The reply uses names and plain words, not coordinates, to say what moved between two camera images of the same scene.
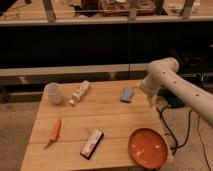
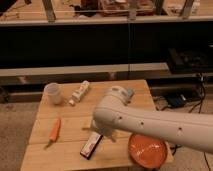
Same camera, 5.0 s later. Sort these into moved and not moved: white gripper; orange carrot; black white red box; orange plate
Moved: white gripper
Not moved: orange carrot; orange plate; black white red box
